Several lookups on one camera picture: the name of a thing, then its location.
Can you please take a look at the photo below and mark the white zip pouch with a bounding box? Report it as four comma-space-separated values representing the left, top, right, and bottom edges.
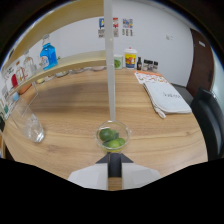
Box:
143, 80, 193, 120

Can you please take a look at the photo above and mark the glass bowl of limes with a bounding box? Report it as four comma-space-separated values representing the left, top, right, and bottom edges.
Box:
95, 120, 132, 154

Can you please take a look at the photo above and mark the black chair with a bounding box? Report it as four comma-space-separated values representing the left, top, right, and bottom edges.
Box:
190, 87, 224, 161

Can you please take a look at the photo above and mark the clear bottle orange label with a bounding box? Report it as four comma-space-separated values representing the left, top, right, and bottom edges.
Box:
14, 59, 28, 84

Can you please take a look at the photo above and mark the red wall poster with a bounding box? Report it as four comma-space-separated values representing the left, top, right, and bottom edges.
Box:
112, 17, 120, 38

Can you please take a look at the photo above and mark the two-tier wooden shelf rack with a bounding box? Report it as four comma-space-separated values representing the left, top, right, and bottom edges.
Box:
1, 0, 117, 123

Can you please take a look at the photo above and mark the brown door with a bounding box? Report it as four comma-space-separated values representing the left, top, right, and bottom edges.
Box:
185, 28, 214, 98

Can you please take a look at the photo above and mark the blue wall poster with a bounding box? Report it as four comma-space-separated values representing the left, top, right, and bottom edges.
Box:
98, 17, 105, 38

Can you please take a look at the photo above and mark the orange printed sheet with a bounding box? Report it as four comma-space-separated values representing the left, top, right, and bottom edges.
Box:
133, 69, 169, 86

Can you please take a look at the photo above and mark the clear drinking glass with ice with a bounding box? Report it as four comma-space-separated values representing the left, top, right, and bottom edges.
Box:
9, 96, 46, 144

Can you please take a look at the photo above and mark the dark sauce bottle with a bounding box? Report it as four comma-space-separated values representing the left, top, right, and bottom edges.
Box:
136, 56, 143, 71

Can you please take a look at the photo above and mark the yellow white tub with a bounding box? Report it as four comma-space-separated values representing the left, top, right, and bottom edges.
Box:
123, 46, 138, 70

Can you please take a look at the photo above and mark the white cup green print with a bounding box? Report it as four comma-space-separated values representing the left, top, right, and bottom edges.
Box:
113, 54, 124, 70

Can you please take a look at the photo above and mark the multicolour wall poster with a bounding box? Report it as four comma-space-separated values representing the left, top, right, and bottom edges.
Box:
121, 18, 134, 37

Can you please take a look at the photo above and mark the blue liquid bottle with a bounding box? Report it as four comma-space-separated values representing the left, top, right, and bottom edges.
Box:
39, 33, 59, 71

